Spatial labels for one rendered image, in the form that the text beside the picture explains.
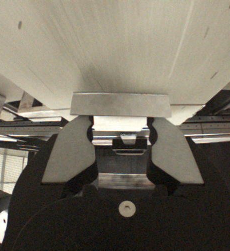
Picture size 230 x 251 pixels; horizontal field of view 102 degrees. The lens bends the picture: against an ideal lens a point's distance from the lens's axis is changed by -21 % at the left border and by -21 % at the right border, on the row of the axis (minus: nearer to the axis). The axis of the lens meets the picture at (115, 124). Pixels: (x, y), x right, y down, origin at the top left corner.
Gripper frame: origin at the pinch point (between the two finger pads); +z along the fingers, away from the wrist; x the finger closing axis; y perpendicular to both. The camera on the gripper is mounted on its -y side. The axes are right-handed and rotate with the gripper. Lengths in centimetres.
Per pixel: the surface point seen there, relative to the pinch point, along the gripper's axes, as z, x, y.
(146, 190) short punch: -1.8, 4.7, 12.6
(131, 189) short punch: -1.5, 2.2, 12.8
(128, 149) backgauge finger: 17.3, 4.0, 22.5
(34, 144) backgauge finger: 21.4, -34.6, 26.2
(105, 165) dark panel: 34, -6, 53
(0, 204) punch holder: -5.1, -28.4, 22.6
